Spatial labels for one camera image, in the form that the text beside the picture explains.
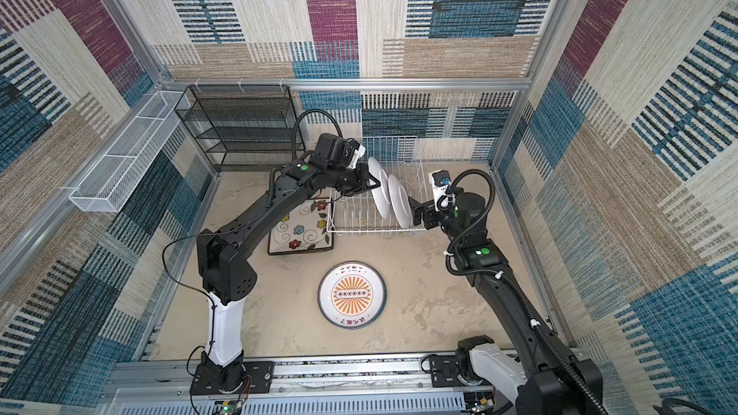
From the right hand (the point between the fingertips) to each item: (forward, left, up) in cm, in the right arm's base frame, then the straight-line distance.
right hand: (430, 196), depth 78 cm
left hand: (+4, +12, +1) cm, 13 cm away
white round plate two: (-17, +22, -25) cm, 37 cm away
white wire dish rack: (-2, +19, -3) cm, 20 cm away
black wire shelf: (+40, +63, -7) cm, 75 cm away
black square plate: (+4, +38, -20) cm, 43 cm away
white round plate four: (+7, +7, -11) cm, 15 cm away
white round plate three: (+4, +13, -3) cm, 14 cm away
